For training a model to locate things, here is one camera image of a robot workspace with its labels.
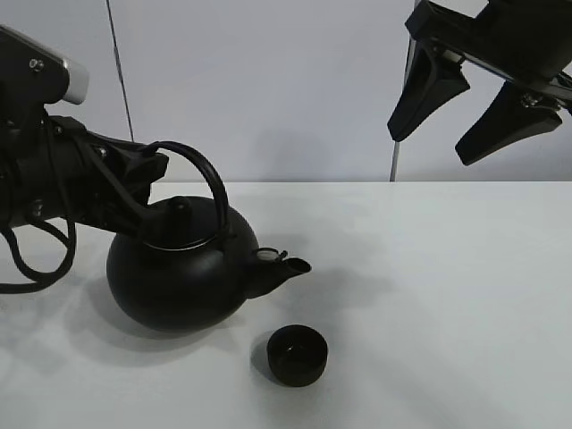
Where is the small black teacup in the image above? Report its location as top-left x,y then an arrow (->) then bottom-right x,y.
265,324 -> 329,388

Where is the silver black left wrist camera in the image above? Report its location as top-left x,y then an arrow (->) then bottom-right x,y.
1,24 -> 89,105

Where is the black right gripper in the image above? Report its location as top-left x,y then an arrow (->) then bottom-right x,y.
387,1 -> 571,165

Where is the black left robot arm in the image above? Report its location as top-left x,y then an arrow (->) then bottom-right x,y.
1,106 -> 171,240

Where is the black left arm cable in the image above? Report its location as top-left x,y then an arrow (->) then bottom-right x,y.
0,114 -> 80,296

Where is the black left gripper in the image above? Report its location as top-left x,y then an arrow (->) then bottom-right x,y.
1,106 -> 169,239

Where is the black round tea kettle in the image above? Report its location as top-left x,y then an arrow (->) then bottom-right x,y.
105,141 -> 312,332

